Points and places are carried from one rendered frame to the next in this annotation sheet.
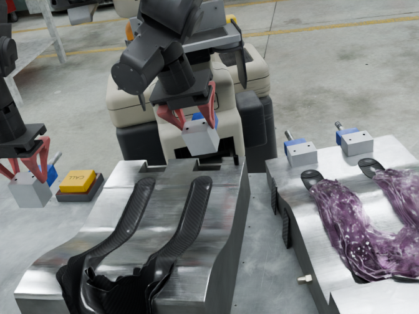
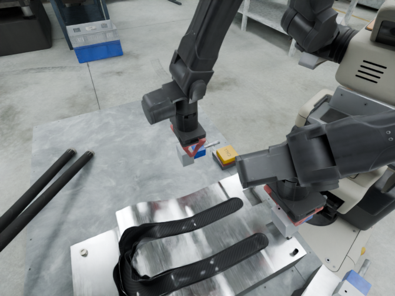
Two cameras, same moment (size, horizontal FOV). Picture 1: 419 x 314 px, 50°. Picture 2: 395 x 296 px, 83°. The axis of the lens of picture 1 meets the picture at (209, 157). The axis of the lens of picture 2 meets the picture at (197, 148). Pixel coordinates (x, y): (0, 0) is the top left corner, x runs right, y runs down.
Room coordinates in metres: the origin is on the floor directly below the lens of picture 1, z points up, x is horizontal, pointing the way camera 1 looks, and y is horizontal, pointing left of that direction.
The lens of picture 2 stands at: (0.41, -0.03, 1.43)
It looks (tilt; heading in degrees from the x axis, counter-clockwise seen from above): 47 degrees down; 49
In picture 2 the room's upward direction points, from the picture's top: straight up
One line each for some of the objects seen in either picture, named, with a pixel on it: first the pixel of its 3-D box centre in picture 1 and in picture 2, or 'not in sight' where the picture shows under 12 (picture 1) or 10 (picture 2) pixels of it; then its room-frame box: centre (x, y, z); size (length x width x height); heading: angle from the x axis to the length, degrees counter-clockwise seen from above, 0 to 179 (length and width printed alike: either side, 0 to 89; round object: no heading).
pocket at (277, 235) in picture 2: (209, 171); (277, 233); (0.71, 0.01, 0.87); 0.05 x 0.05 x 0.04; 73
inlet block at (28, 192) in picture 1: (43, 173); (199, 148); (0.72, 0.31, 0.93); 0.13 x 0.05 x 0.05; 163
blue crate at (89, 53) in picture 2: not in sight; (97, 46); (1.47, 3.30, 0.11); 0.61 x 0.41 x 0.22; 163
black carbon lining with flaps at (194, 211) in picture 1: (146, 230); (191, 244); (0.52, 0.11, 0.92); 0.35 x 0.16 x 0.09; 163
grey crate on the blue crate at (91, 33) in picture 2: not in sight; (93, 33); (1.47, 3.30, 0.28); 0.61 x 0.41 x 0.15; 163
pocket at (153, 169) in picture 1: (156, 173); (253, 198); (0.74, 0.11, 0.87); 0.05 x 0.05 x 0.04; 73
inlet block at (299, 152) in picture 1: (295, 147); (357, 281); (0.76, -0.17, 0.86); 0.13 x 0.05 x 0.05; 1
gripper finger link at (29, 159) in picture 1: (28, 159); (189, 141); (0.68, 0.31, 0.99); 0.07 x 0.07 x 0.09; 73
